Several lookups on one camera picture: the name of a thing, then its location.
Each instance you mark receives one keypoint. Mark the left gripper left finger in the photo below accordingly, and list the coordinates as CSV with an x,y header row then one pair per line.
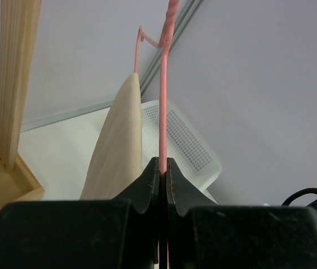
x,y
118,233

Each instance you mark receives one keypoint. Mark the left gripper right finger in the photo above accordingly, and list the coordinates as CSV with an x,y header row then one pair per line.
x,y
202,234

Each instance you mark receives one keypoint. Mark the beige trousers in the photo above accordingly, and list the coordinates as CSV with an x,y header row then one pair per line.
x,y
116,161

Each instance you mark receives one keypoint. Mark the pink wire hanger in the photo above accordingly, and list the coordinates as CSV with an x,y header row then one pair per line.
x,y
164,44

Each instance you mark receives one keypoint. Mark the white plastic basket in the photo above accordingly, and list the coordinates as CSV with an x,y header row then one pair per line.
x,y
195,158

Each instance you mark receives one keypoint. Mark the wooden clothes rack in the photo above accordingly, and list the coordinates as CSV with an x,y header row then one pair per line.
x,y
19,24

